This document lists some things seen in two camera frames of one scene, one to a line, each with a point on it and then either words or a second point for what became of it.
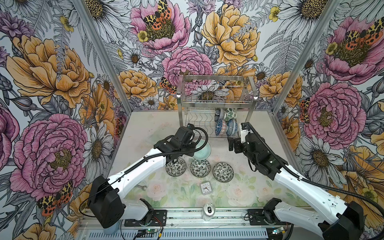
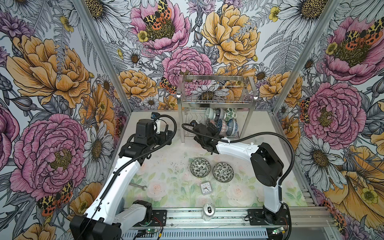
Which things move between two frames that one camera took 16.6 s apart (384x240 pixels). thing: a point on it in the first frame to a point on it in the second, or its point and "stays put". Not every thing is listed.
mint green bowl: [203, 153] to [209, 113]
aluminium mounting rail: [192, 218] stays put
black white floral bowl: [223, 172] stays put
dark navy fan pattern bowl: [219, 114] stays put
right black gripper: [237, 142] to [213, 128]
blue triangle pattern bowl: [218, 127] stays put
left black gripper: [192, 145] to [163, 137]
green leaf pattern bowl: [230, 113] stays put
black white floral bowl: [200, 168] stays put
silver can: [208, 211] stays put
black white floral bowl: [176, 169] to [207, 122]
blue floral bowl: [232, 127] stays put
